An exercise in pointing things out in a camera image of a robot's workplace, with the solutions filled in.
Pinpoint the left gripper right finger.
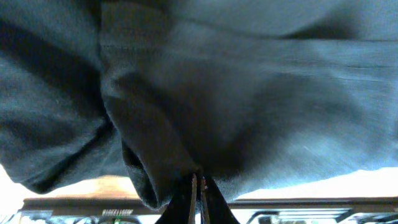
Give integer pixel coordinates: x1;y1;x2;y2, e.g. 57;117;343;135
200;177;239;224

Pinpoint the black t-shirt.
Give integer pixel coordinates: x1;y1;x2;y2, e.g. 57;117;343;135
1;0;397;209

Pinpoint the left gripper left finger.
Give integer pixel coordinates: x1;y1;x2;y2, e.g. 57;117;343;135
155;174;197;224

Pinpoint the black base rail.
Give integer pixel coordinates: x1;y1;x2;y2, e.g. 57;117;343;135
20;197;397;223

